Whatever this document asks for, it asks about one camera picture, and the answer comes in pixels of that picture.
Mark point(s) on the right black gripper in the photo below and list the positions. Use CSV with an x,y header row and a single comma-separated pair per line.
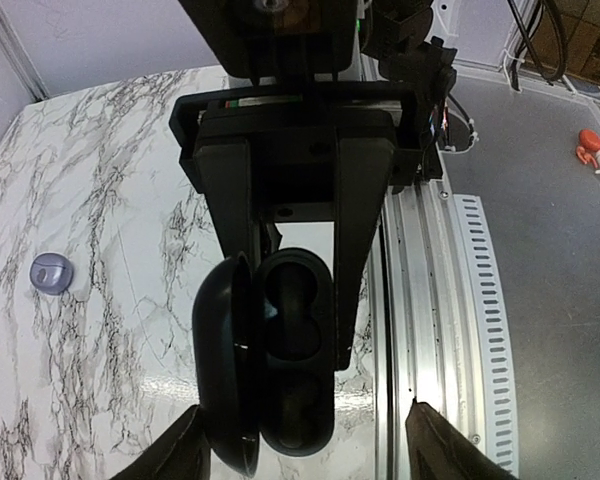
x,y
304,149

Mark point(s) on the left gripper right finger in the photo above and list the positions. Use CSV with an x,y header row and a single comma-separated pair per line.
x,y
437,450

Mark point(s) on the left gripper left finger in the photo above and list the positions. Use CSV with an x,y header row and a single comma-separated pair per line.
x,y
181,452

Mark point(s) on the black earbud charging case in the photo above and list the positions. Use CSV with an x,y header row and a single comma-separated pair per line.
x,y
264,345

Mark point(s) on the purple earbud charging case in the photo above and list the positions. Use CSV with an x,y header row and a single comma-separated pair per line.
x,y
51,273

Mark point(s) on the orange earbud case on bench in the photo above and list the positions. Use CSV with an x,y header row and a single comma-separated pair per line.
x,y
589,145

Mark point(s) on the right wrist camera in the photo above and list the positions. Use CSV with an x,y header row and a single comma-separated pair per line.
x,y
281,39

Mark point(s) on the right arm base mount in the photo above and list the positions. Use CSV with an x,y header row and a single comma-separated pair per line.
x,y
419,76

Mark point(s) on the right aluminium corner post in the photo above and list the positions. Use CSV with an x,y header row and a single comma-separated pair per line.
x,y
20,62

